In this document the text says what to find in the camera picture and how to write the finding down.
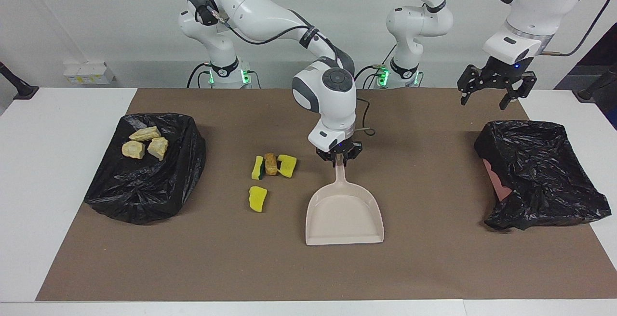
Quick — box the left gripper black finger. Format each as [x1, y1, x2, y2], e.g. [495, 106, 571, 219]
[457, 64, 483, 106]
[499, 71, 537, 111]

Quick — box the yellow sponge piece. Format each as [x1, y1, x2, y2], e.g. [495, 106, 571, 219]
[248, 186, 268, 213]
[277, 154, 298, 179]

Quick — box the beige plastic dustpan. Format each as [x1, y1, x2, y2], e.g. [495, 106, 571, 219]
[305, 155, 385, 246]

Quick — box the orange striped croissant piece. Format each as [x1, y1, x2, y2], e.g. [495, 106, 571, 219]
[129, 126, 162, 142]
[148, 137, 169, 161]

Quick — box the pale bread chunk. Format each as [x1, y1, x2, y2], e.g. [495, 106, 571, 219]
[121, 141, 146, 159]

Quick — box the black bag on pink bin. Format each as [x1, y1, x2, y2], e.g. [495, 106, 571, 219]
[474, 120, 612, 231]

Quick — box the pink bin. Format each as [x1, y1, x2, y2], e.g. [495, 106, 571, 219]
[483, 158, 511, 202]

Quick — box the crumpled black trash bag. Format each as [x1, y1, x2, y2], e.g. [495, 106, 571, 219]
[84, 112, 207, 225]

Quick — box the black stand pole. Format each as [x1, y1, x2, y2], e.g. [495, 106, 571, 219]
[0, 61, 39, 101]
[573, 63, 617, 103]

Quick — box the large brown table mat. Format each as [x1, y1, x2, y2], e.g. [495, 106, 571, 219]
[35, 88, 617, 302]

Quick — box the black left base cable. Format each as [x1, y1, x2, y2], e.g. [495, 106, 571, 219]
[352, 64, 386, 89]

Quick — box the black base cable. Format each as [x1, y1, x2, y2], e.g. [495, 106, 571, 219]
[187, 62, 213, 89]
[352, 64, 386, 89]

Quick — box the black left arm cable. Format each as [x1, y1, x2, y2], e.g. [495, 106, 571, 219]
[441, 0, 615, 57]

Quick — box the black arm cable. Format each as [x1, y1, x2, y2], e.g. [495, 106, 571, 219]
[205, 3, 376, 137]
[441, 0, 615, 57]

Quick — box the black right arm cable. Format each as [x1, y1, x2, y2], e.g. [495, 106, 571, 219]
[205, 3, 376, 137]

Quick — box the black right base cable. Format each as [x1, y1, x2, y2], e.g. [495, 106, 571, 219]
[187, 62, 213, 89]

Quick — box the white wall outlet box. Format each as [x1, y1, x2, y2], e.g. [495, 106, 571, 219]
[63, 62, 116, 85]

